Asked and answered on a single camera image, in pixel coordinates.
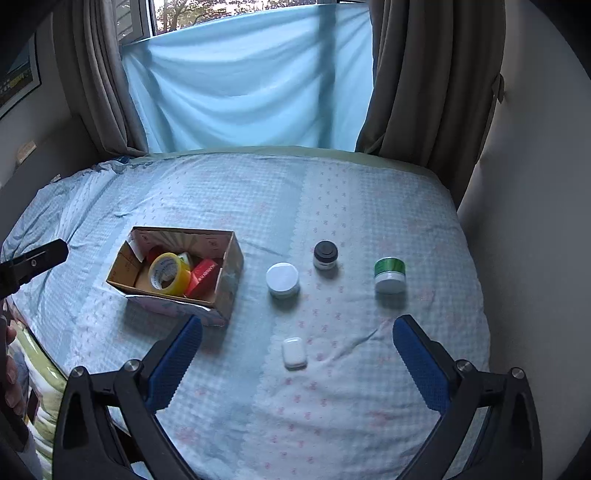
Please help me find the green lid white jar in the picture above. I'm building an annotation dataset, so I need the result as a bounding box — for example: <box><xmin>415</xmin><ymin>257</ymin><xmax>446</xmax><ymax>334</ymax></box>
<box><xmin>374</xmin><ymin>257</ymin><xmax>407</xmax><ymax>294</ymax></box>

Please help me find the window with dark frame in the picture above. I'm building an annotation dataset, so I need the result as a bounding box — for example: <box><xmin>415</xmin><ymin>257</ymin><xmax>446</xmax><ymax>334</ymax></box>
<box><xmin>108</xmin><ymin>0</ymin><xmax>367</xmax><ymax>45</ymax></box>

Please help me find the light blue hanging cloth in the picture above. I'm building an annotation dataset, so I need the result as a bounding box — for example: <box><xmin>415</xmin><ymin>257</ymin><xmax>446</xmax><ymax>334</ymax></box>
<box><xmin>122</xmin><ymin>3</ymin><xmax>373</xmax><ymax>153</ymax></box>

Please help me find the red lid small jar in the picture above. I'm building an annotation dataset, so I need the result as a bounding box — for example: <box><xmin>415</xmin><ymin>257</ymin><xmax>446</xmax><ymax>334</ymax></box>
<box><xmin>145</xmin><ymin>245</ymin><xmax>166</xmax><ymax>266</ymax></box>

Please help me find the brown curtain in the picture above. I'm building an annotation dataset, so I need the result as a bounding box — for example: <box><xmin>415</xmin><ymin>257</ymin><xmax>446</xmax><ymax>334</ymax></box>
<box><xmin>52</xmin><ymin>1</ymin><xmax>147</xmax><ymax>157</ymax></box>
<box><xmin>356</xmin><ymin>1</ymin><xmax>506</xmax><ymax>204</ymax></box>

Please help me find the open cardboard box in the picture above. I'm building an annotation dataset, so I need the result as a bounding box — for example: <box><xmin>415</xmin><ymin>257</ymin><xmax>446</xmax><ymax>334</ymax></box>
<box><xmin>107</xmin><ymin>226</ymin><xmax>243</xmax><ymax>327</ymax></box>

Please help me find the white earbuds case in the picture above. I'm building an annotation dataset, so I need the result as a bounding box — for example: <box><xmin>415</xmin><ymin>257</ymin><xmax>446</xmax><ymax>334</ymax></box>
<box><xmin>281</xmin><ymin>337</ymin><xmax>308</xmax><ymax>370</ymax></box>

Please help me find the red medicine box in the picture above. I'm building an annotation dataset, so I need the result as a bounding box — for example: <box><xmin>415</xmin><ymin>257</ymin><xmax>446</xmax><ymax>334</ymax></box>
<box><xmin>184</xmin><ymin>259</ymin><xmax>221</xmax><ymax>299</ymax></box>

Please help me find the right brown curtain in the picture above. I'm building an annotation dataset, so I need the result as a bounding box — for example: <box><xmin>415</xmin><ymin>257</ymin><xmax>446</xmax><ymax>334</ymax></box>
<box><xmin>356</xmin><ymin>1</ymin><xmax>506</xmax><ymax>204</ymax></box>

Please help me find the person's left hand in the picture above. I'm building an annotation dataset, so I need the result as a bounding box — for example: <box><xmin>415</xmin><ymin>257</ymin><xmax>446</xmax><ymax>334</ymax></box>
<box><xmin>4</xmin><ymin>324</ymin><xmax>28</xmax><ymax>418</ymax></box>

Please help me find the white pill bottle green label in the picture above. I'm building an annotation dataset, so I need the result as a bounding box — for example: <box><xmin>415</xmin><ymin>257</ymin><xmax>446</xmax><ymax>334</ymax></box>
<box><xmin>177</xmin><ymin>252</ymin><xmax>193</xmax><ymax>270</ymax></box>

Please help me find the yellow tape roll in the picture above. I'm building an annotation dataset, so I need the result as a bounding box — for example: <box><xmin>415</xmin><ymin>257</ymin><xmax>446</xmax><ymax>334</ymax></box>
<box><xmin>148</xmin><ymin>252</ymin><xmax>191</xmax><ymax>297</ymax></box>

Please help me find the light blue checkered bedsheet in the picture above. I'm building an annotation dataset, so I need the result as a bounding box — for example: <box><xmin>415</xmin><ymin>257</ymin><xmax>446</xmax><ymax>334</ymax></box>
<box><xmin>1</xmin><ymin>154</ymin><xmax>490</xmax><ymax>479</ymax></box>

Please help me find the framed wall picture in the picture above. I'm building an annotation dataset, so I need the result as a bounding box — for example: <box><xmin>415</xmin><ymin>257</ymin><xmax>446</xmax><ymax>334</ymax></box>
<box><xmin>0</xmin><ymin>34</ymin><xmax>41</xmax><ymax>118</ymax></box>

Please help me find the black lid small jar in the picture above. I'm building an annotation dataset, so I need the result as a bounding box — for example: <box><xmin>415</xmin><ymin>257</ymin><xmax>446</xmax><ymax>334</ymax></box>
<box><xmin>314</xmin><ymin>240</ymin><xmax>339</xmax><ymax>270</ymax></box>

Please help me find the green floral quilt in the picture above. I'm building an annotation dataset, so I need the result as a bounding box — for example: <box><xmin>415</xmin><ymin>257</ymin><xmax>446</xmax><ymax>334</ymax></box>
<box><xmin>9</xmin><ymin>321</ymin><xmax>66</xmax><ymax>479</ymax></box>

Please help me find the left brown curtain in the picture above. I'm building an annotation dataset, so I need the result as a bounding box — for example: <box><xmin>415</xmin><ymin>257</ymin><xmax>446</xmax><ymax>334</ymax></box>
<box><xmin>52</xmin><ymin>1</ymin><xmax>147</xmax><ymax>157</ymax></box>

